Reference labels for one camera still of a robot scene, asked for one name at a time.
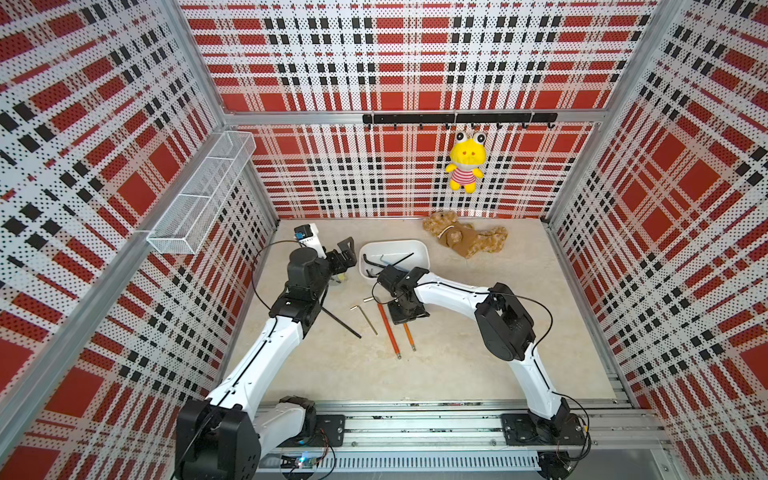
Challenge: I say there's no small silver hex key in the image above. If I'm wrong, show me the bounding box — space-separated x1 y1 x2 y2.
350 304 378 336

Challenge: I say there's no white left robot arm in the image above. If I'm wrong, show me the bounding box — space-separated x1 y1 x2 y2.
173 235 357 479

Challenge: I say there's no white plastic storage box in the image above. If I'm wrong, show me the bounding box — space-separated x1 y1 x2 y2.
358 240 431 282

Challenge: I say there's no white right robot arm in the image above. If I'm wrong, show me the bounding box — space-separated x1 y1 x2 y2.
375 266 591 446

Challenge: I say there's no orange handled hex key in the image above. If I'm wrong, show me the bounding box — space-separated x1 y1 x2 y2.
402 323 417 352

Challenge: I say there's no brown plush teddy bear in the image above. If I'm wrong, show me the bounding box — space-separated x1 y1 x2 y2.
422 211 508 259

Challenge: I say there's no yellow frog plush toy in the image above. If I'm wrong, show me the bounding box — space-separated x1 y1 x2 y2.
445 131 487 194

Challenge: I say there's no short black hex key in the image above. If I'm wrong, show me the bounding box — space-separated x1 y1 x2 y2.
361 254 387 279

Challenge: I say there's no red handled hex key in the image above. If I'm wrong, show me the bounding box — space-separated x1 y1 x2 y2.
363 296 402 360

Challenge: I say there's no long black hex key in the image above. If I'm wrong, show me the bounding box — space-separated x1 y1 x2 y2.
321 306 362 339

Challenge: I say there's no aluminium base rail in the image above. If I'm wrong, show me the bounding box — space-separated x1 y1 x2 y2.
257 398 673 475

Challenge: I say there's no black wall hook rail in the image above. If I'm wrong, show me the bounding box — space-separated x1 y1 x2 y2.
362 112 559 126

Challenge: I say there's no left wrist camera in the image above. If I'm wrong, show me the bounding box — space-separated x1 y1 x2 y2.
294 223 326 258

